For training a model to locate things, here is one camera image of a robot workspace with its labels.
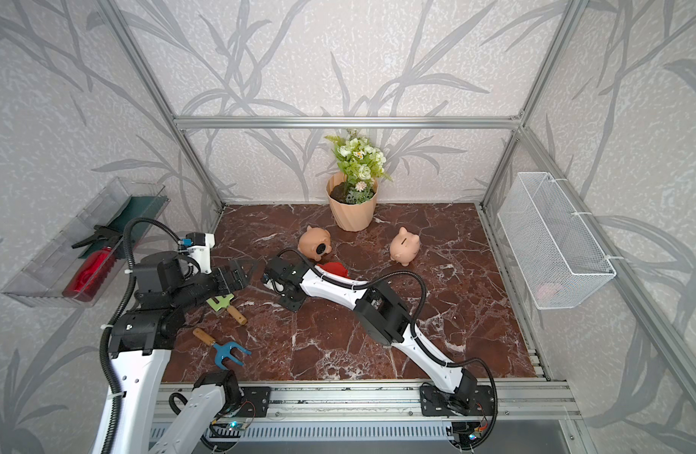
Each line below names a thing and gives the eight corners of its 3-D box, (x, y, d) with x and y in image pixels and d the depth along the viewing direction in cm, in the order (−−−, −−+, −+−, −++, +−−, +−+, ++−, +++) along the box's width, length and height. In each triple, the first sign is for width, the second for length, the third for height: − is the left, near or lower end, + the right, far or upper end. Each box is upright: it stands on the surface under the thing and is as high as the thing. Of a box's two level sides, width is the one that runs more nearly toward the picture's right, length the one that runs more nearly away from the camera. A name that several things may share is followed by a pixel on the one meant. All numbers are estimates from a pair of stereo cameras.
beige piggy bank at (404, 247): (386, 259, 105) (387, 243, 97) (399, 242, 110) (402, 226, 102) (405, 271, 102) (408, 255, 94) (418, 253, 107) (422, 236, 99)
